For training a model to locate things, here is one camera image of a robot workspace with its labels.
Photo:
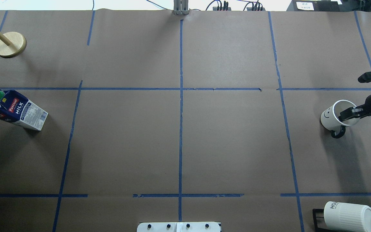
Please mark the white smiley mug black handle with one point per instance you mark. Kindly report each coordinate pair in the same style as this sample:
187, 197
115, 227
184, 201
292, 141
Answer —
330, 121

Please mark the blue white milk carton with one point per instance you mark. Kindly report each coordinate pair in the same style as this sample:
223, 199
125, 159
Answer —
17, 109

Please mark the black box white label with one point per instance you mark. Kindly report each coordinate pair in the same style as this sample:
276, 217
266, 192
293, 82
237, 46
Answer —
313, 5

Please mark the orange black connector near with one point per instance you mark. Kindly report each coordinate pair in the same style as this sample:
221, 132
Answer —
253, 6

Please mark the orange black connector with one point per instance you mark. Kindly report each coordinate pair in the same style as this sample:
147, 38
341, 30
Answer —
253, 6
222, 5

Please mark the orange black connector far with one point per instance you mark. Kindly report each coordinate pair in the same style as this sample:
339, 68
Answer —
222, 5

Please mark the wooden stand with round base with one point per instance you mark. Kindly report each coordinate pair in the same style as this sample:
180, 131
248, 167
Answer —
12, 44

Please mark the aluminium frame post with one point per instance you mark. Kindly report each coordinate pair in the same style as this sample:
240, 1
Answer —
180, 7

